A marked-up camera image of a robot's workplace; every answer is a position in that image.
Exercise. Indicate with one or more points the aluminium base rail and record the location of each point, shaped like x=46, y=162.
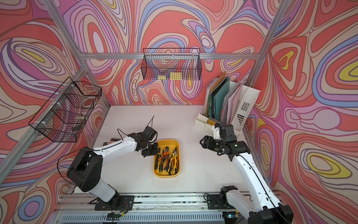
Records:
x=175, y=208

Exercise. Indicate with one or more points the green file folder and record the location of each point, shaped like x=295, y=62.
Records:
x=216, y=99

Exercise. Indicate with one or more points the orange black needle-nose pliers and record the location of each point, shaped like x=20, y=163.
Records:
x=161, y=161

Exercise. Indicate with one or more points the yellow black combination pliers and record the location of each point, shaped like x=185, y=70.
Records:
x=174, y=163

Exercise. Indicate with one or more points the yellow sticky note pad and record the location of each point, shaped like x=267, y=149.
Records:
x=176, y=76

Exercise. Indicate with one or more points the yellow plastic storage box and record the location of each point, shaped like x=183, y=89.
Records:
x=172, y=144

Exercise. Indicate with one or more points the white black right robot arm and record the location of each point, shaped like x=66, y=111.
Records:
x=257, y=182

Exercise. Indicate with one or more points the white pocket calculator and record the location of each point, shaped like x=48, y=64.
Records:
x=114, y=140

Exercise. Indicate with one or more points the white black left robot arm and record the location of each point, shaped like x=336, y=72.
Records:
x=85, y=170

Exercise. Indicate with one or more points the black wire basket left wall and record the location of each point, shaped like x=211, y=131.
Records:
x=65, y=114

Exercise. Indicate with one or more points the black wire basket back wall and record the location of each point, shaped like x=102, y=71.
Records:
x=158, y=63

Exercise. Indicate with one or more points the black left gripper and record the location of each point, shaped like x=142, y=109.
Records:
x=155, y=152

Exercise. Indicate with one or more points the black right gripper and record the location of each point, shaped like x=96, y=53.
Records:
x=208, y=143

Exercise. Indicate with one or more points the white desktop file organizer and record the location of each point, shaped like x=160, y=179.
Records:
x=237, y=106

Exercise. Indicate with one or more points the black wire basket wall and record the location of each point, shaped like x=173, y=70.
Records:
x=158, y=63
x=65, y=114

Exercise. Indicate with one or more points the brown file folder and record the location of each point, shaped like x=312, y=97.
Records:
x=218, y=81

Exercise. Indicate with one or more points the orange black diagonal cutters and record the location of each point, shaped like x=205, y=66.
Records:
x=166, y=158

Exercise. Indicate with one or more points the yellow black long-nose pliers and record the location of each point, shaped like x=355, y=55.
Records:
x=157, y=159

